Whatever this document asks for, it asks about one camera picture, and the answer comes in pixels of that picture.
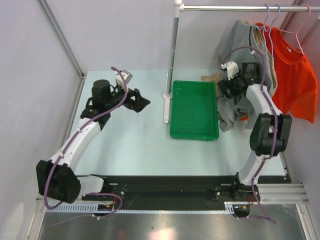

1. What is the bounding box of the aluminium corner post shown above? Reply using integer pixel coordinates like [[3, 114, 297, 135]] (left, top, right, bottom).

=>
[[36, 0, 87, 108]]

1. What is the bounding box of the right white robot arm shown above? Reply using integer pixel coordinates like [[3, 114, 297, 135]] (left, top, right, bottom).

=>
[[218, 61, 292, 201]]

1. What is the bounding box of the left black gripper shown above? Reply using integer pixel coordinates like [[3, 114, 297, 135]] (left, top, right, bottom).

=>
[[104, 83, 149, 113]]

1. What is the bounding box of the metal clothes rack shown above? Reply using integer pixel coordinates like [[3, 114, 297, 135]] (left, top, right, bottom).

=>
[[163, 0, 320, 124]]

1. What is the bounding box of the green plastic bin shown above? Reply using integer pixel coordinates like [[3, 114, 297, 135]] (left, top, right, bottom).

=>
[[169, 80, 219, 141]]

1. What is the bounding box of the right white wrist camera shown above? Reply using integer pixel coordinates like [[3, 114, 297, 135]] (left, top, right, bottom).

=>
[[221, 61, 240, 81]]

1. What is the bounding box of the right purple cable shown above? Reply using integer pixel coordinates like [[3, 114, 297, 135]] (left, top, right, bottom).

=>
[[222, 46, 279, 225]]

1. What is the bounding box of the grey t shirt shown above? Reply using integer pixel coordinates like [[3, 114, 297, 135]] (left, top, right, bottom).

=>
[[216, 19, 273, 133]]

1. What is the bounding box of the light blue hanger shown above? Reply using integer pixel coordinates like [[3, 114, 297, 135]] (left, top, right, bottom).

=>
[[256, 3, 274, 60]]

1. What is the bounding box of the pink hanger with orange shirt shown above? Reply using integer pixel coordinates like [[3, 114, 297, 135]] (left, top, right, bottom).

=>
[[275, 3, 312, 55]]

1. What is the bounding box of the aluminium frame rail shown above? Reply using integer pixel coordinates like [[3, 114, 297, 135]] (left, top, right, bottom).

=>
[[39, 177, 307, 204]]

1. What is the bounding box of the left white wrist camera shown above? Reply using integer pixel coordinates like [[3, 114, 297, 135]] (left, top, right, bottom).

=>
[[114, 70, 133, 89]]

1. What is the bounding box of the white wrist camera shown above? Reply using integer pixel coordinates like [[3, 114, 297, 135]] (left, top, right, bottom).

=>
[[221, 61, 240, 81], [114, 70, 133, 89]]

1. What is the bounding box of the blue hanger with beige shirt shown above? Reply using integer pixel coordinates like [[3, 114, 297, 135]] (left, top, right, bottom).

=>
[[262, 3, 281, 61]]

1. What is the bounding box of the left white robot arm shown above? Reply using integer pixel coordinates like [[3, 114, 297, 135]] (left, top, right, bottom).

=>
[[36, 79, 151, 204]]

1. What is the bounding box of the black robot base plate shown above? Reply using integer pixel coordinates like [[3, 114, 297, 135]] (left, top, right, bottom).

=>
[[81, 175, 291, 212]]

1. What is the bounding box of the beige t shirt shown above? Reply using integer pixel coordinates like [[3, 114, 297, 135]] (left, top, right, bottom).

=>
[[200, 20, 279, 119]]

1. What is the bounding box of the white slotted cable duct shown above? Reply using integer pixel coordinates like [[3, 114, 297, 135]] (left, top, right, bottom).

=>
[[46, 201, 251, 215]]

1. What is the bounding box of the orange t shirt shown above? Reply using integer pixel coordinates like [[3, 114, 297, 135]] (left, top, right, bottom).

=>
[[265, 27, 319, 124]]

